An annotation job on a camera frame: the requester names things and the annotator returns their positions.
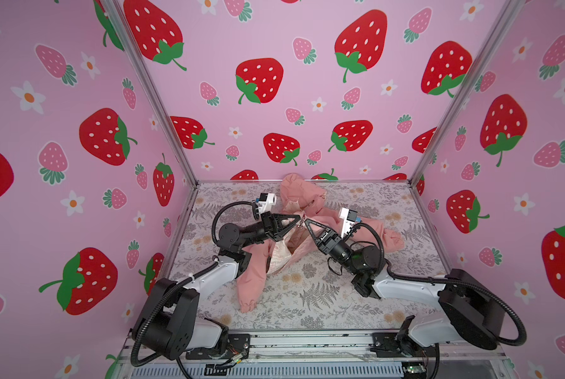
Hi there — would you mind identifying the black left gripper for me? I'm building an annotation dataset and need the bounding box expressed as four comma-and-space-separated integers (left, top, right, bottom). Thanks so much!
239, 218, 296, 254

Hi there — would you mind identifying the pink hooded zip jacket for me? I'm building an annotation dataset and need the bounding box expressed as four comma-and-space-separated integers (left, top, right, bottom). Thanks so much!
234, 172, 406, 314

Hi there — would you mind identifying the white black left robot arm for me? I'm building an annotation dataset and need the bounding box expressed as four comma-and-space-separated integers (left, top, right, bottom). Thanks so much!
129, 201, 301, 367

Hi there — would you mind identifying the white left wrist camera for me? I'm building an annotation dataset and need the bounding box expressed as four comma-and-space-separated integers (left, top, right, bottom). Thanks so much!
256, 193, 277, 215

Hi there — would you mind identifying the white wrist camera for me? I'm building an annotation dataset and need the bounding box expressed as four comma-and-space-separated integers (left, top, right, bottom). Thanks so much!
256, 193, 277, 215
339, 208, 361, 238

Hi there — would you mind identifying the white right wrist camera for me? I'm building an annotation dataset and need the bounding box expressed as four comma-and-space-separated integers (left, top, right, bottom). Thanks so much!
339, 208, 361, 238

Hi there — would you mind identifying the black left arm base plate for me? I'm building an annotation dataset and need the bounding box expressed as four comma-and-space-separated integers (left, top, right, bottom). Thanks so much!
203, 333, 251, 362

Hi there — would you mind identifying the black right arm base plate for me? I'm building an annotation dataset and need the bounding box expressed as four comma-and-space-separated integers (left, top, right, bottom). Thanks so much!
369, 316, 440, 358

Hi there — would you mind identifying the aluminium left corner post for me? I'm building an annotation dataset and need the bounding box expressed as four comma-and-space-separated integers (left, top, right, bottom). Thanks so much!
103, 0, 199, 189

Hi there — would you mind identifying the aluminium corner post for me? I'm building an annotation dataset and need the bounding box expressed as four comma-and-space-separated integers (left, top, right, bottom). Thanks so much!
103, 0, 199, 189
409, 0, 524, 190

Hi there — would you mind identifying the aluminium right corner post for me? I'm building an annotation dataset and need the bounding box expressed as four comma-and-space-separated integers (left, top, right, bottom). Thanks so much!
409, 0, 524, 190

